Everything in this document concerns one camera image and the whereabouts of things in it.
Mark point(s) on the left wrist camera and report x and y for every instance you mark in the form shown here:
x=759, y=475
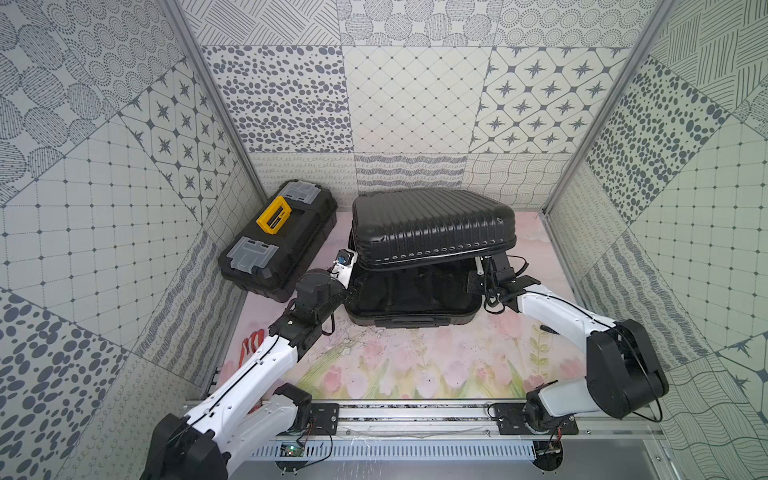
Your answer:
x=346, y=264

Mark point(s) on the floral pink table mat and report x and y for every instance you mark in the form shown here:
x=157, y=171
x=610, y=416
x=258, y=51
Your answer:
x=493, y=356

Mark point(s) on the red white work glove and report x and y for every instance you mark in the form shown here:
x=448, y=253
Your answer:
x=250, y=345

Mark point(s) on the aluminium mounting rail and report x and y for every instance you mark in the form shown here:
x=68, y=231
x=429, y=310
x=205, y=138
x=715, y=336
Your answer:
x=417, y=420

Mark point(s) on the black hard-shell suitcase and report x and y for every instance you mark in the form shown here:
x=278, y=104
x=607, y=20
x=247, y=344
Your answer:
x=423, y=256

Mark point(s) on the black toolbox yellow handle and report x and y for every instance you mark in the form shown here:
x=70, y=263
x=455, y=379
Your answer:
x=277, y=247

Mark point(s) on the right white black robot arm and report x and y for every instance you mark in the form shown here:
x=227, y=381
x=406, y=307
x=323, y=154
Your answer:
x=623, y=372

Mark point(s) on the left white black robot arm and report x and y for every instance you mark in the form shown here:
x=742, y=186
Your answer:
x=290, y=337

